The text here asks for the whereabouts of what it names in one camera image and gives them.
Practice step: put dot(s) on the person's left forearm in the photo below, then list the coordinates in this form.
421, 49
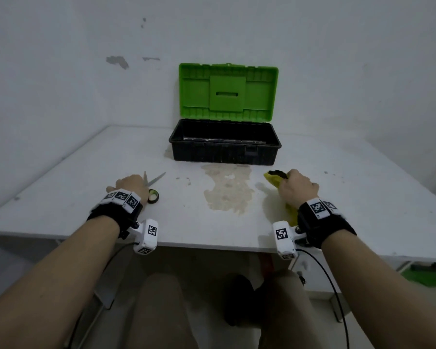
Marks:
47, 283

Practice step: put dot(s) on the black toolbox with green lid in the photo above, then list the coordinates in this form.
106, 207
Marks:
225, 94

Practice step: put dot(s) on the person's black shoe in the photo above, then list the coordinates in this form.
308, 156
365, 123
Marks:
239, 298

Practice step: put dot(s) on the green object under table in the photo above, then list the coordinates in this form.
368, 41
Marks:
427, 276

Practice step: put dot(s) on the yellow cloth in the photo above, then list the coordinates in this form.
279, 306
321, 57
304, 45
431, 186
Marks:
274, 179

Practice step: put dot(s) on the person's right hand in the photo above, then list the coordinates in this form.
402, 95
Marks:
298, 190

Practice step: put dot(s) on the person's left hand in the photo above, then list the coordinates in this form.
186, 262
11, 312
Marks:
132, 185

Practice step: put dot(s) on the person's right fingers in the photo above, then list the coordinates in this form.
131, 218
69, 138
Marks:
293, 173

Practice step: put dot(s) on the person's leg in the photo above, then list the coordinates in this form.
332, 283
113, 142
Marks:
289, 308
160, 312

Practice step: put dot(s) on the person's left fingers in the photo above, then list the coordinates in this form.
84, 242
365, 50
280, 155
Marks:
111, 189

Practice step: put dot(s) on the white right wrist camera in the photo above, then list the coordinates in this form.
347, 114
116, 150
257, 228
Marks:
284, 239

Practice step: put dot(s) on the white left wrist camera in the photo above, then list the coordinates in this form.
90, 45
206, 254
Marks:
147, 236

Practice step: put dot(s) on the white table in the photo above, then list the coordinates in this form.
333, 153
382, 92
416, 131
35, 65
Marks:
203, 246

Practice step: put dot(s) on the person's right forearm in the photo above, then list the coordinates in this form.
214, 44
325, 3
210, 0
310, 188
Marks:
381, 287

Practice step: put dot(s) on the white right wrist marker block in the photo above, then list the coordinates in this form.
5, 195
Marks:
320, 207

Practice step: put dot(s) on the person's left leg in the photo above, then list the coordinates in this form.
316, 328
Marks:
160, 312

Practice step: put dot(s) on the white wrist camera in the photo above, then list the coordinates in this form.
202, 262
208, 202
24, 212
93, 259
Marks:
147, 236
284, 239

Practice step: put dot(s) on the white wrist marker block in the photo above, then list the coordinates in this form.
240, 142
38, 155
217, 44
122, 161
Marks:
121, 198
320, 207

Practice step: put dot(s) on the white left wrist marker block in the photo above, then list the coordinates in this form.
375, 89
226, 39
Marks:
121, 198

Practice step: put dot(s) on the person's right leg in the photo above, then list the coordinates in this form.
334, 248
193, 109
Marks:
289, 308

